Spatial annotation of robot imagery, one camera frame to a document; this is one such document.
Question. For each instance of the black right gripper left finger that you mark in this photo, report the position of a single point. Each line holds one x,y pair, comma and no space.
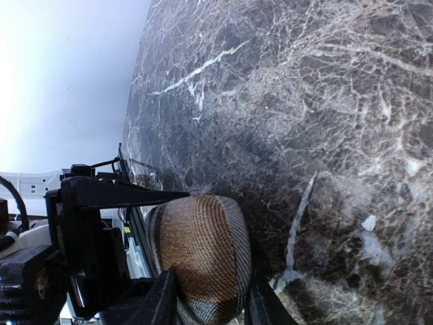
147,301

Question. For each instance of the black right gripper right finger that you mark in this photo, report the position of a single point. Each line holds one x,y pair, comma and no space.
263,307

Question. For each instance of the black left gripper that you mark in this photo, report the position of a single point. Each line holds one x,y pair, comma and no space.
95,263

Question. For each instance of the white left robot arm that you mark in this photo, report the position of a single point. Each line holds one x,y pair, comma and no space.
25,221

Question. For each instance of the black front table rail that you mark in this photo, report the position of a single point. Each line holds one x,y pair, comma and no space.
138,260

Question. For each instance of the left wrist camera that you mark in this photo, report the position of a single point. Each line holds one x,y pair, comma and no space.
33,286

